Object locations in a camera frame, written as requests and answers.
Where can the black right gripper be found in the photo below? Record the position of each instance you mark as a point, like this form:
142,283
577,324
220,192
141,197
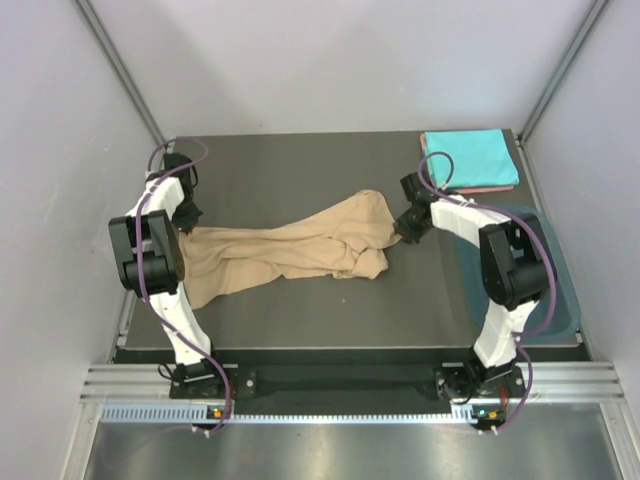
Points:
402,226

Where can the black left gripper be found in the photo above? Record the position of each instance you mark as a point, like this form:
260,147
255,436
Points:
189,221

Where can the beige t shirt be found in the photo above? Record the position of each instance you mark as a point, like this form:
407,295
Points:
345,241

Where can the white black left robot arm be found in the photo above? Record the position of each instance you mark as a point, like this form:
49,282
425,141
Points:
149,262

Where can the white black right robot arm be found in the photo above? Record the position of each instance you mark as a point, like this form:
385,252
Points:
516,270

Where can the folded turquoise t shirt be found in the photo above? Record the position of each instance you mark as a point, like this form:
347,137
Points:
470,157

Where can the grey slotted cable duct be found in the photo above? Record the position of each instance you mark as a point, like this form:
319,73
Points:
209,415

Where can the aluminium front frame rail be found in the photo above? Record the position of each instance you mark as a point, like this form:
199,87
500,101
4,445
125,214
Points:
553,382

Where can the left aluminium corner post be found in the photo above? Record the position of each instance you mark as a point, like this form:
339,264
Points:
98,31

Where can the aluminium corner post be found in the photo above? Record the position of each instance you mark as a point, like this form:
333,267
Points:
98,31
587,25

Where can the right aluminium corner post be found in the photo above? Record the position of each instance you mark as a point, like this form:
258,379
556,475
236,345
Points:
587,25

